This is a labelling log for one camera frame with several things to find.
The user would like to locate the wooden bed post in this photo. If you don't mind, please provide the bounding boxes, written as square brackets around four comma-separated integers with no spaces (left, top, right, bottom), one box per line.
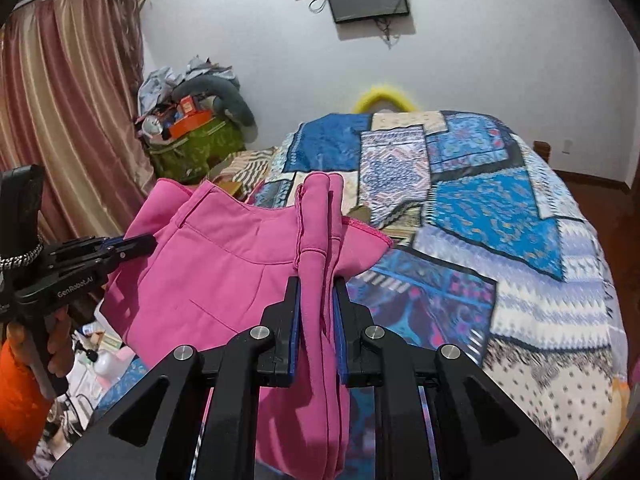
[533,141,551,162]

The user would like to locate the pink pants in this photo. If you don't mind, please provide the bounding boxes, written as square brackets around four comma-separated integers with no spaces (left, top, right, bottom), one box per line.
[101,172,390,479]

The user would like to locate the yellow curved headboard pad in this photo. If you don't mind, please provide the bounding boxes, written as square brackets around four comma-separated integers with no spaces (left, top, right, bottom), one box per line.
[352,84,418,114]

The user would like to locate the pink striped curtain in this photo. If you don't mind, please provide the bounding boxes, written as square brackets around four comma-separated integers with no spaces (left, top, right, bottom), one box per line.
[1,0,154,240]

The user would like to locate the left hand holding gripper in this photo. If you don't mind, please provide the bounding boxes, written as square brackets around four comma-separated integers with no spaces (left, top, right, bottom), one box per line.
[6,307,75,400]

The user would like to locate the green storage bag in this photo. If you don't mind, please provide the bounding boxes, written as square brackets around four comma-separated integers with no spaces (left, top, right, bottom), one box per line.
[146,118,245,184]

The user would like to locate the grey plush toy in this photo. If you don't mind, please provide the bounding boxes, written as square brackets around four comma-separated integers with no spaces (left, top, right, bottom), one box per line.
[171,74,255,127]

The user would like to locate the orange box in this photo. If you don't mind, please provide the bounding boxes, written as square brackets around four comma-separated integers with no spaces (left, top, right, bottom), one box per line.
[169,96,214,139]

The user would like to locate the olive green folded pants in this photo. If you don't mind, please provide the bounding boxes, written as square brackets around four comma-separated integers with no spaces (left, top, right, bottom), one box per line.
[347,205,422,247]

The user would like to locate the white wall socket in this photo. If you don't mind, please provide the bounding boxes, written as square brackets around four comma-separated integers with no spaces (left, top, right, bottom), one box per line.
[562,140,574,155]

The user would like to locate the blue patchwork bed quilt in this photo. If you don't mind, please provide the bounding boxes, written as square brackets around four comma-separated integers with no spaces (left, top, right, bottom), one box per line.
[244,110,627,479]

